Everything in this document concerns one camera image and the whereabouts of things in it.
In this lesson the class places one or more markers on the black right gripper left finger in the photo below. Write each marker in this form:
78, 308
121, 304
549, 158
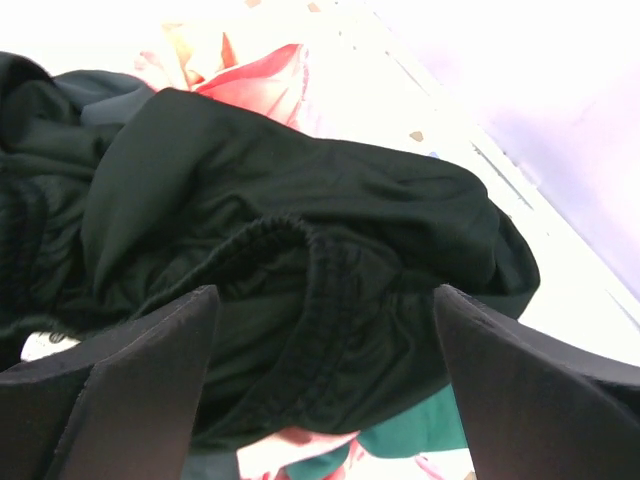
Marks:
119, 405

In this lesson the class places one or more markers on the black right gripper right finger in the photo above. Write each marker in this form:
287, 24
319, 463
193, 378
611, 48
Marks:
534, 407

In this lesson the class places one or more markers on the black shorts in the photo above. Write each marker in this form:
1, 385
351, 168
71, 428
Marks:
326, 254

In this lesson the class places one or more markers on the green garment in basket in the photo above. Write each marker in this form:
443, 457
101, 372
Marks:
431, 426

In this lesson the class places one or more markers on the dark navy garment in basket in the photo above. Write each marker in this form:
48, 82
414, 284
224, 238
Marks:
104, 97

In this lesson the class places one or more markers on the pink garment in basket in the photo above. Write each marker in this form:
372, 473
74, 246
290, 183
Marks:
272, 82

